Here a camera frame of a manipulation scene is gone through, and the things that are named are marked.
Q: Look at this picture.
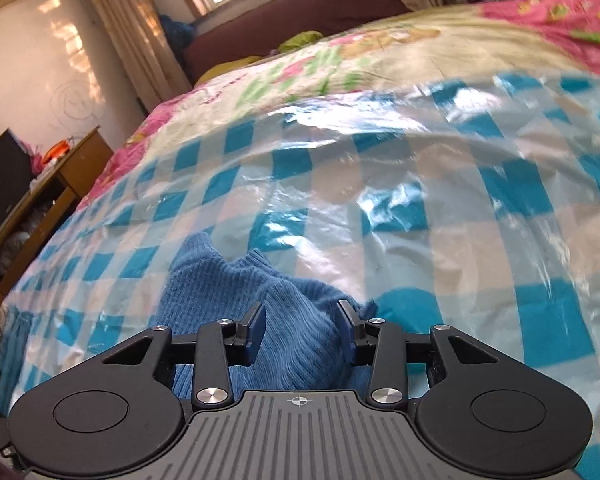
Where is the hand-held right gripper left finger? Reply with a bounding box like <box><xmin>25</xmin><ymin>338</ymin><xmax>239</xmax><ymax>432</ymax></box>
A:
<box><xmin>102</xmin><ymin>301</ymin><xmax>267</xmax><ymax>409</ymax></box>

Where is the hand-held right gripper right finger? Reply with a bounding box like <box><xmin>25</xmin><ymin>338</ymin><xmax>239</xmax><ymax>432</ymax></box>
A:
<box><xmin>336</xmin><ymin>299</ymin><xmax>501</xmax><ymax>406</ymax></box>

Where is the blue knit sweater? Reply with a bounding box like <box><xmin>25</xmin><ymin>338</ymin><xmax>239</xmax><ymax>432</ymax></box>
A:
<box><xmin>161</xmin><ymin>232</ymin><xmax>381</xmax><ymax>401</ymax></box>

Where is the blue checked plastic sheet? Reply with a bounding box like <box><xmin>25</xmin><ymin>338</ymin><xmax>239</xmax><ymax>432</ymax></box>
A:
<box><xmin>0</xmin><ymin>67</ymin><xmax>600</xmax><ymax>461</ymax></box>

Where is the blue fringed cloth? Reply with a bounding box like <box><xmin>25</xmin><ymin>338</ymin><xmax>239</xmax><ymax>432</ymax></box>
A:
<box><xmin>0</xmin><ymin>305</ymin><xmax>33</xmax><ymax>413</ymax></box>

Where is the wooden desk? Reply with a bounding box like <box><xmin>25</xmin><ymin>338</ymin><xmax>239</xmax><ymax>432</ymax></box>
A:
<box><xmin>0</xmin><ymin>126</ymin><xmax>116</xmax><ymax>291</ymax></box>

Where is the orange item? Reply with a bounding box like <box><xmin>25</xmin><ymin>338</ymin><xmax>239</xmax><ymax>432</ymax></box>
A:
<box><xmin>45</xmin><ymin>141</ymin><xmax>76</xmax><ymax>160</ymax></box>

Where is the pink cloth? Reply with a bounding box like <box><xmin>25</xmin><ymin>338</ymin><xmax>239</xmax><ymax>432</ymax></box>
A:
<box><xmin>24</xmin><ymin>140</ymin><xmax>48</xmax><ymax>173</ymax></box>

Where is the pink floral quilt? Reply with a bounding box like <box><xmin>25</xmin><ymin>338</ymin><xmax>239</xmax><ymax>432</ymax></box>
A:
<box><xmin>75</xmin><ymin>0</ymin><xmax>600</xmax><ymax>211</ymax></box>

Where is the black monitor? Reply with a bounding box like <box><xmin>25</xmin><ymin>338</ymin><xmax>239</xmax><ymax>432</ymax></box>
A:
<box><xmin>0</xmin><ymin>129</ymin><xmax>37</xmax><ymax>233</ymax></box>

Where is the green pillow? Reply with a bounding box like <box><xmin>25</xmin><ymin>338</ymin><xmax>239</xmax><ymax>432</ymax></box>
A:
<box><xmin>196</xmin><ymin>30</ymin><xmax>326</xmax><ymax>86</ymax></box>

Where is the blue fluffy cloth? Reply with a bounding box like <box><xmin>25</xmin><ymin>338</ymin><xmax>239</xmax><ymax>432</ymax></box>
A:
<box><xmin>159</xmin><ymin>14</ymin><xmax>197</xmax><ymax>51</ymax></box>

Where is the maroon headboard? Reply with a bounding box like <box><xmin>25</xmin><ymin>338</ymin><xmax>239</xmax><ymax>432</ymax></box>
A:
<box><xmin>182</xmin><ymin>0</ymin><xmax>411</xmax><ymax>86</ymax></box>

